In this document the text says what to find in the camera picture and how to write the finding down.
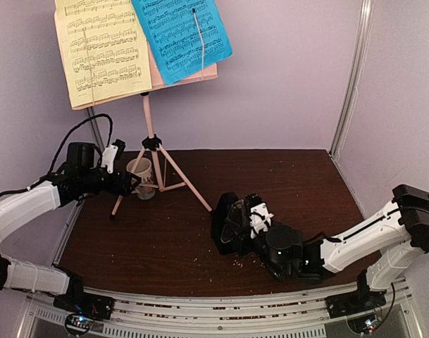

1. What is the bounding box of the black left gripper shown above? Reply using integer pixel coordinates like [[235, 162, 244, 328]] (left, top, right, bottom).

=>
[[79, 167, 141, 196]]

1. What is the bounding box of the black metronome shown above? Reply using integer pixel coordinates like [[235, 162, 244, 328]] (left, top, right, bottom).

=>
[[211, 192, 239, 255]]

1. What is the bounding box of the clear metronome cover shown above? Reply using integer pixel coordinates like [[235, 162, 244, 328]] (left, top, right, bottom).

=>
[[221, 199, 250, 243]]

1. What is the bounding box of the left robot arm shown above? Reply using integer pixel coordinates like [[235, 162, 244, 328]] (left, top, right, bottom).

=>
[[0, 140, 141, 313]]

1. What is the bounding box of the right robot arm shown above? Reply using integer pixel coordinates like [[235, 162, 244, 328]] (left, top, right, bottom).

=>
[[233, 184, 429, 311]]

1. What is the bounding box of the white ceramic mug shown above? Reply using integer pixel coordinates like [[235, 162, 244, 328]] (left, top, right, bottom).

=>
[[126, 158, 156, 200]]

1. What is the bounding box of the pink music stand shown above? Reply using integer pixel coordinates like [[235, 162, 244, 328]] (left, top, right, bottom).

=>
[[54, 0, 219, 221]]

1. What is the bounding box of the yellow sheet music page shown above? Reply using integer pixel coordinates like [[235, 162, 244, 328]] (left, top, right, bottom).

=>
[[55, 0, 152, 110]]

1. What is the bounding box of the blue sheet music page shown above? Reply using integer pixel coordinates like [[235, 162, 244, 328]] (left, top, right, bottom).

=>
[[132, 0, 232, 85]]

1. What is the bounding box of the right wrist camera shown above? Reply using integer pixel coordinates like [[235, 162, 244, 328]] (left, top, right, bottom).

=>
[[243, 194, 274, 239]]

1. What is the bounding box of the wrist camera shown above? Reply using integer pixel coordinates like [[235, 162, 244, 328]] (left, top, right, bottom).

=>
[[100, 139, 126, 174], [243, 194, 274, 239]]

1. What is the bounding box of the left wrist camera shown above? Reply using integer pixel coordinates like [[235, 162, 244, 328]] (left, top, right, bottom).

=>
[[100, 139, 126, 174]]

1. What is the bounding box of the aluminium front rail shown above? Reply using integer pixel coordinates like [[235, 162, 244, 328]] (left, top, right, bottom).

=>
[[27, 281, 423, 338]]

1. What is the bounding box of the left black cable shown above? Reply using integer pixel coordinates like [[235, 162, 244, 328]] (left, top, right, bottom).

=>
[[48, 113, 115, 177]]

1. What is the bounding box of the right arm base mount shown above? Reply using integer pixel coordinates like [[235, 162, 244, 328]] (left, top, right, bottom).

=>
[[325, 290, 386, 319]]

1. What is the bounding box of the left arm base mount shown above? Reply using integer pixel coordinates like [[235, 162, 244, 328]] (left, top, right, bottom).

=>
[[53, 287, 115, 320]]

